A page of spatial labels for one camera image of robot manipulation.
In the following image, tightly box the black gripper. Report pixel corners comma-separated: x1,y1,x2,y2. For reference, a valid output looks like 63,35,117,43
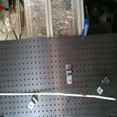
96,77,117,101

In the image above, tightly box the white cable with red mark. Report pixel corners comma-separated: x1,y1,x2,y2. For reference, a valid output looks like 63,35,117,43
0,83,117,110

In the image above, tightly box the black perforated pegboard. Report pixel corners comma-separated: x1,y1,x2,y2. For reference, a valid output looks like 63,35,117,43
0,34,117,117

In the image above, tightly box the clear plastic bin right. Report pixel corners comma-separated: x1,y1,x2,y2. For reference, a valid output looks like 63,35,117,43
49,0,82,37

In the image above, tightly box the clear plastic bin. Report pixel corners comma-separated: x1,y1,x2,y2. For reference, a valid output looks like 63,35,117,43
49,0,82,37
24,0,47,38

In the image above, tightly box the clear plastic bin left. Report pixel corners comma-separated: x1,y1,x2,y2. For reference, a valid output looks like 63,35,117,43
24,0,47,38

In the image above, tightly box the metal cable clip center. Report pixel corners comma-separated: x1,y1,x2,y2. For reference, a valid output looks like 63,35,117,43
65,64,73,84

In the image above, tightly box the metal cable clip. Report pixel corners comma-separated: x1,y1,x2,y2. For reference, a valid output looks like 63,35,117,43
65,64,73,84
28,98,38,110

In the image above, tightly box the blue clamp handle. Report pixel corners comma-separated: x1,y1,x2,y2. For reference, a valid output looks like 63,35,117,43
83,18,90,36

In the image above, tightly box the metal cable clip lower left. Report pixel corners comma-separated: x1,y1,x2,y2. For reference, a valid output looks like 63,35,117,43
28,98,38,110

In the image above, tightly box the red handled tool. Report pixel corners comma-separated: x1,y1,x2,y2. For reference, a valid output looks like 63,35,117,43
0,6,16,13

